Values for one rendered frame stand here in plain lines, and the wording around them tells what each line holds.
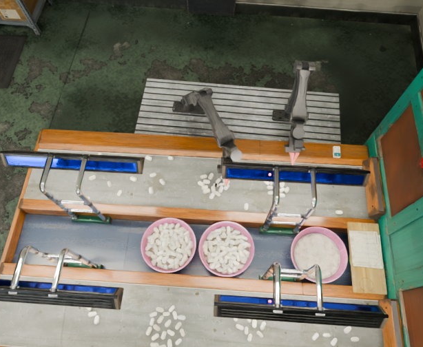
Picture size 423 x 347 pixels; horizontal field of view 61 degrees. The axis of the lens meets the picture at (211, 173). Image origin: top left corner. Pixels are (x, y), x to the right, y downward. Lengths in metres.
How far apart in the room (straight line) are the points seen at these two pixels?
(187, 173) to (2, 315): 1.09
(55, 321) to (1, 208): 1.38
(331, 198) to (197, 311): 0.87
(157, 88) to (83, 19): 1.74
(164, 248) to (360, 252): 0.93
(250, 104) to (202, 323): 1.26
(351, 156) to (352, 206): 0.28
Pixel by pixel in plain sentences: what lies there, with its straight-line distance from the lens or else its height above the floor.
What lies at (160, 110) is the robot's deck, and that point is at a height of 0.67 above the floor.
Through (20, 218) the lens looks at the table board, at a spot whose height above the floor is 0.71.
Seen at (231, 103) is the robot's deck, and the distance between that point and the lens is 2.21.
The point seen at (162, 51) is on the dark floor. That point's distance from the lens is 3.42.
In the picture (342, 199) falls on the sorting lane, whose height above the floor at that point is 0.74.
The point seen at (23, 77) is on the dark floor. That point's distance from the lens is 3.62.
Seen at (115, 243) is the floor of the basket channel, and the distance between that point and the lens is 1.92.
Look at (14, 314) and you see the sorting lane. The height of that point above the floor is 0.74.
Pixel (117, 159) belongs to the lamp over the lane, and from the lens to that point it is 1.58.
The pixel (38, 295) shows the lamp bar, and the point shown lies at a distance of 1.53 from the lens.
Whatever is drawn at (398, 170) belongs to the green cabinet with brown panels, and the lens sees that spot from 1.82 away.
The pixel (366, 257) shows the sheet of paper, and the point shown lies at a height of 0.78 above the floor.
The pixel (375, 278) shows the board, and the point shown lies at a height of 0.78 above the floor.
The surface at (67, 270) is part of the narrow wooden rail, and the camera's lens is 1.87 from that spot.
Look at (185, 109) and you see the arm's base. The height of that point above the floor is 0.70.
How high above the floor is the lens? 2.47
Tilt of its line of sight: 66 degrees down
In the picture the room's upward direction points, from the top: 2 degrees counter-clockwise
